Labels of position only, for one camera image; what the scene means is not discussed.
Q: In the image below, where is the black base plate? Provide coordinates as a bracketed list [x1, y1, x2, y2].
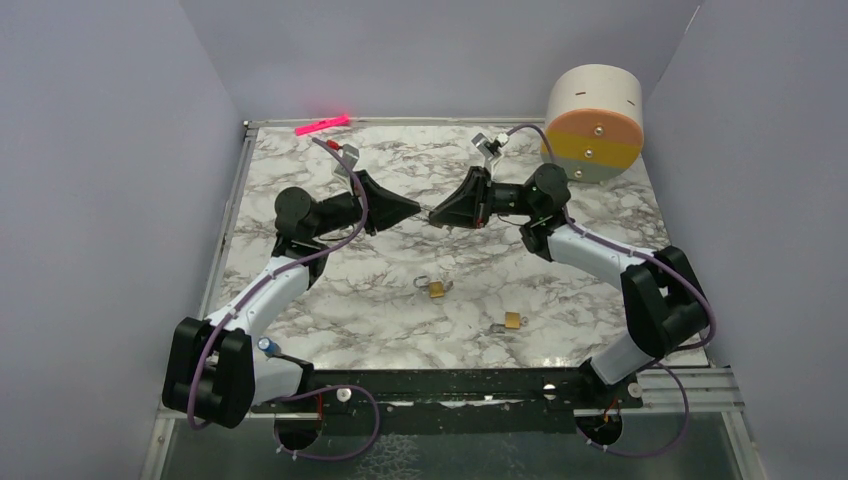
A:
[250, 367, 643, 436]

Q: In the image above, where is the blue capacitor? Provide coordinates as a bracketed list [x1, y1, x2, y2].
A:
[256, 337, 280, 358]

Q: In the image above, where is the brass padlock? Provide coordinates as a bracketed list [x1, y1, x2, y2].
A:
[413, 275, 454, 299]
[490, 312, 527, 334]

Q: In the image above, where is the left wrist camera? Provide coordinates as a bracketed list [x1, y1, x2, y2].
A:
[328, 141, 360, 182]

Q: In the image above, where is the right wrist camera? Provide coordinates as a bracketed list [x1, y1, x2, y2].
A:
[471, 133, 510, 174]

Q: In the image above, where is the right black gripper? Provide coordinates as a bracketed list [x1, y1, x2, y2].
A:
[427, 167, 538, 230]

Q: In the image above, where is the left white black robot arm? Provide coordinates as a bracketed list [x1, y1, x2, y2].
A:
[162, 170, 421, 428]

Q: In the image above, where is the pink marker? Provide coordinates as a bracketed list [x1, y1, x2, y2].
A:
[294, 114, 350, 136]

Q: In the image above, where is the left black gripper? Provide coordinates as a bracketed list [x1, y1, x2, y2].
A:
[311, 169, 422, 239]

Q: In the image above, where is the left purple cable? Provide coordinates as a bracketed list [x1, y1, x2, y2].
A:
[186, 137, 382, 463]

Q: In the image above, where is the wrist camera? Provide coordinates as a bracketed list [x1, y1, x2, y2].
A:
[328, 141, 360, 182]
[471, 133, 510, 174]

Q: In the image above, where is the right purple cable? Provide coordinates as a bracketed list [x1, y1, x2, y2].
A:
[504, 123, 718, 460]

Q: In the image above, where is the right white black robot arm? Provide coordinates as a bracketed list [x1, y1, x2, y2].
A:
[428, 164, 715, 407]

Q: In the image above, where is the purple cable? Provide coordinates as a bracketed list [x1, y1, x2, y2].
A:
[504, 123, 718, 460]
[186, 137, 382, 463]

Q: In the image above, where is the cream cylinder with coloured face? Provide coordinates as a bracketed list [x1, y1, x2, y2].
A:
[544, 64, 645, 183]

